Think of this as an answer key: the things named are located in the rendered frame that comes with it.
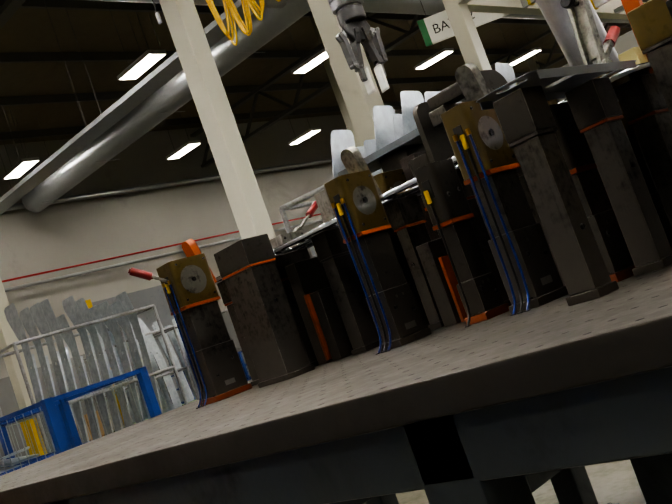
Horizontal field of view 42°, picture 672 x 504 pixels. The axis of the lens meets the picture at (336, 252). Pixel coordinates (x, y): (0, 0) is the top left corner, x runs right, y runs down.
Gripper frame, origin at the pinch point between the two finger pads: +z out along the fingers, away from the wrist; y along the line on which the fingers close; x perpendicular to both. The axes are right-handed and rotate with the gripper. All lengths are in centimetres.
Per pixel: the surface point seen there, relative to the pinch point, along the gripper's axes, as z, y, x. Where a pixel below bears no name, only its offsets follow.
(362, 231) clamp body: 42, 47, 41
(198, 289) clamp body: 37, 57, -23
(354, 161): 28, 41, 38
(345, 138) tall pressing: -81, -258, -391
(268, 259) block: 38, 48, 2
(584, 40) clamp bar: 22, 5, 70
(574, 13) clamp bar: 16, 4, 70
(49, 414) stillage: 50, 25, -395
